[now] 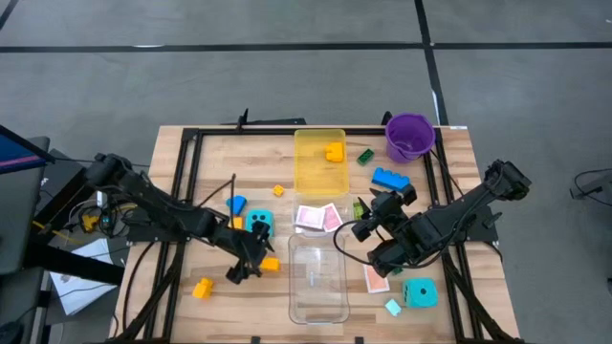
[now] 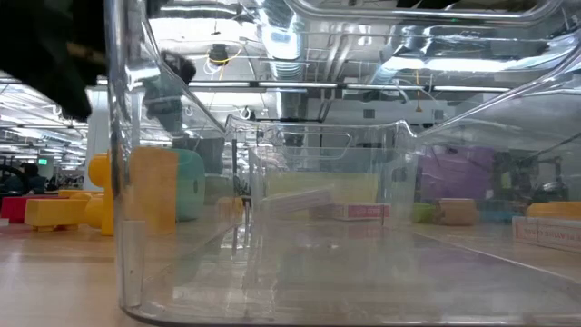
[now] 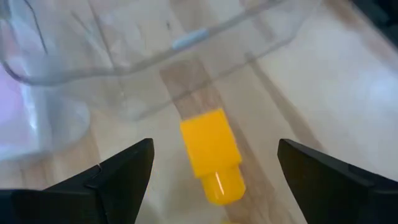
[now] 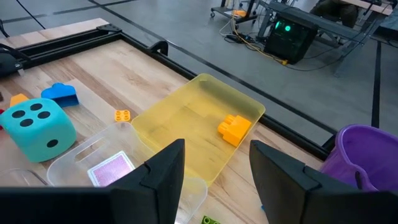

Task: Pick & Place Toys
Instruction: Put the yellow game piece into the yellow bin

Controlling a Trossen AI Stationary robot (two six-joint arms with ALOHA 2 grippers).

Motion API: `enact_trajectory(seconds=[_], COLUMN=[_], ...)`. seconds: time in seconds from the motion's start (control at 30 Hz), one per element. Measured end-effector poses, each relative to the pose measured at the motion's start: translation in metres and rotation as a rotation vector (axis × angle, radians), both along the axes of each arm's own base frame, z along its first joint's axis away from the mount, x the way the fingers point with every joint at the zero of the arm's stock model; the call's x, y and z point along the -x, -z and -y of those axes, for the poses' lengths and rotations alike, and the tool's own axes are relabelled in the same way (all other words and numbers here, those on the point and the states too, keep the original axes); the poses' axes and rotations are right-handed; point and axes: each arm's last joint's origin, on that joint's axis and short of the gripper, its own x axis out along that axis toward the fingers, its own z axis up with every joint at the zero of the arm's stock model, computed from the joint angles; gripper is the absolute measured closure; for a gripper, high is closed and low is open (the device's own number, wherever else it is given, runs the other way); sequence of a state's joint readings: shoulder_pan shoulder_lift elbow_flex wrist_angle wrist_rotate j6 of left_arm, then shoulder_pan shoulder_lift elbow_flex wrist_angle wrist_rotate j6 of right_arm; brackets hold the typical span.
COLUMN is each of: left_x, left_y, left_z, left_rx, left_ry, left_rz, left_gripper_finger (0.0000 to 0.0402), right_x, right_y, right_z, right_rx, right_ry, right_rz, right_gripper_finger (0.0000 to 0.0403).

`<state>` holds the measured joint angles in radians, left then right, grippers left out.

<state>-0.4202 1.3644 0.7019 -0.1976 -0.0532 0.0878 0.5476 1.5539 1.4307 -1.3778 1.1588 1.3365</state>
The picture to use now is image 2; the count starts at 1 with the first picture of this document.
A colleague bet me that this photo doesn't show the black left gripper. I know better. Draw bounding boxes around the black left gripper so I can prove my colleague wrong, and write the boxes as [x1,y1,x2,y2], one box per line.
[0,0,197,134]

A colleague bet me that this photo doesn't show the yellow two-stud toy block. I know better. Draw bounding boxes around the yellow two-stud toy block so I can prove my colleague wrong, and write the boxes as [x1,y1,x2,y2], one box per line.
[86,146,179,238]
[525,201,581,220]
[25,198,91,233]

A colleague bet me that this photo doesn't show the teal foam die black dots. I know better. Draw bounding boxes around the teal foam die black dots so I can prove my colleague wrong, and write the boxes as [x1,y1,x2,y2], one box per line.
[174,148,207,223]

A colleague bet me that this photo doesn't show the red toy brick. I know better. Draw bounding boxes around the red toy brick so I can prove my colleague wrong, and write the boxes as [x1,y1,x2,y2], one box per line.
[0,195,60,225]

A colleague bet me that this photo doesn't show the black ceiling device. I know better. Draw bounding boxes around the black ceiling device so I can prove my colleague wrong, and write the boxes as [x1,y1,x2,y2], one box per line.
[207,43,231,67]

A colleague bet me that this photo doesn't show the white building pillar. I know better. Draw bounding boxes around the white building pillar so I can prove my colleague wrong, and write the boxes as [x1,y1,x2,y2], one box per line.
[83,88,113,192]

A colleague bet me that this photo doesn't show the person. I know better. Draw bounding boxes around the person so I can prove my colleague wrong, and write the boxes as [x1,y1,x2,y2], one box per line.
[0,162,47,196]

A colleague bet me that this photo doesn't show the large clear plastic container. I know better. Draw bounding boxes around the large clear plastic container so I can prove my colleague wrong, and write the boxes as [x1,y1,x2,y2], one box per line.
[103,0,581,327]

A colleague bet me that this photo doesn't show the light green toy brick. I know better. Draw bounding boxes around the light green toy brick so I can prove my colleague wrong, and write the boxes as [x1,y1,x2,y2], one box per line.
[411,203,438,225]

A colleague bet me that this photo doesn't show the purple plastic bucket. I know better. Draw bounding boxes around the purple plastic bucket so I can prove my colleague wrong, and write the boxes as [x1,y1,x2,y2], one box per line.
[417,144,497,203]

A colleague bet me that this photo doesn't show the tan cardboard box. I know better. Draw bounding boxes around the tan cardboard box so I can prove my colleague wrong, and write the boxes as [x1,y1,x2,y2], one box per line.
[436,197,479,227]

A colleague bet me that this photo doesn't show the flat blue toy brick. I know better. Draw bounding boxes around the flat blue toy brick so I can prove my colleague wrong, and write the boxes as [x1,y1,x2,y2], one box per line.
[478,199,524,224]

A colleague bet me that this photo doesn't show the silver ventilation duct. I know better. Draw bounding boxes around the silver ventilation duct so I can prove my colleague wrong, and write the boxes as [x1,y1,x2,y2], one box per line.
[261,0,314,83]

